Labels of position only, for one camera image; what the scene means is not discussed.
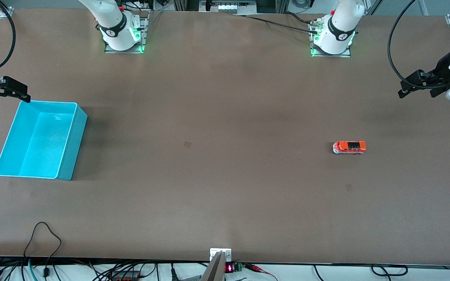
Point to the grey camera mount bar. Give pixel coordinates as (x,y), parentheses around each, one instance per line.
(215,269)

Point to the orange toy bus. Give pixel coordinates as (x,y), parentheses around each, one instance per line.
(349,147)

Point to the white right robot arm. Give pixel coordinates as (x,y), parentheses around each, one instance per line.
(111,23)

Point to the red digit display module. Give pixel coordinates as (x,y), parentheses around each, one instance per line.
(229,268)

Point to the green terminal block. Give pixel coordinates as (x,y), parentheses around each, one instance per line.
(238,267)

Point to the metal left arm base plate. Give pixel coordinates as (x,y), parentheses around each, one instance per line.
(346,54)

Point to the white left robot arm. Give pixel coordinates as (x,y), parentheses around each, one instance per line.
(338,31)

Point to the small aluminium corner bracket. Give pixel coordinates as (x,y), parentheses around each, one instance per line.
(5,11)

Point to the red clip lead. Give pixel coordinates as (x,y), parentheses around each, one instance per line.
(258,269)

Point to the aluminium frame rack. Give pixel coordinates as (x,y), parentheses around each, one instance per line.
(233,6)

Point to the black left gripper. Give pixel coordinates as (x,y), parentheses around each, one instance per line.
(442,69)

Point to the blue plastic box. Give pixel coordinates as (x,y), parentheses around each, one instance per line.
(37,144)

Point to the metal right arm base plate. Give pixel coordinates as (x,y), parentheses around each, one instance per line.
(145,35)

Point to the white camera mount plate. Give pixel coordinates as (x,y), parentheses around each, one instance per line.
(214,251)

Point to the black power strip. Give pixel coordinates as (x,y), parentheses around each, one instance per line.
(125,276)

